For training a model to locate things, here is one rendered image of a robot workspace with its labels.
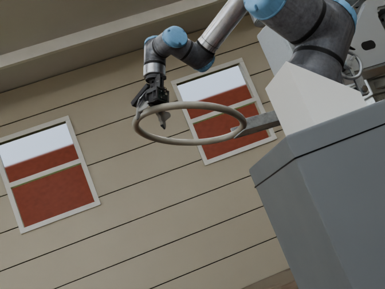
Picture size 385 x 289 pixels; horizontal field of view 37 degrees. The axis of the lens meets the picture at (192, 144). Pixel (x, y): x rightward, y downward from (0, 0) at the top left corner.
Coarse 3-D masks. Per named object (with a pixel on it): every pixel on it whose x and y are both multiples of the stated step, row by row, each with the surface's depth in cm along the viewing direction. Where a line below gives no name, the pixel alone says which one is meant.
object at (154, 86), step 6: (150, 78) 231; (156, 78) 230; (162, 78) 230; (150, 84) 232; (156, 84) 229; (162, 84) 229; (150, 90) 228; (156, 90) 225; (162, 90) 228; (150, 96) 229; (156, 96) 224; (162, 96) 227; (168, 96) 230; (150, 102) 228; (156, 102) 229; (162, 102) 228; (168, 102) 229
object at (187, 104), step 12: (156, 108) 227; (168, 108) 225; (180, 108) 224; (192, 108) 224; (204, 108) 225; (216, 108) 226; (228, 108) 229; (132, 120) 240; (240, 120) 237; (144, 132) 254; (180, 144) 267; (192, 144) 267; (204, 144) 267
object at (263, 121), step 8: (272, 112) 254; (248, 120) 249; (256, 120) 250; (264, 120) 251; (272, 120) 253; (232, 128) 258; (248, 128) 248; (256, 128) 254; (264, 128) 261; (240, 136) 258
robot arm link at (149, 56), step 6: (156, 36) 234; (144, 42) 237; (150, 42) 233; (144, 48) 236; (150, 48) 231; (144, 54) 234; (150, 54) 232; (156, 54) 230; (144, 60) 234; (150, 60) 231; (156, 60) 231; (162, 60) 232
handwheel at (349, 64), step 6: (354, 54) 264; (348, 60) 261; (360, 60) 264; (348, 66) 260; (360, 66) 264; (342, 72) 259; (354, 72) 262; (360, 72) 262; (348, 78) 259; (354, 78) 260
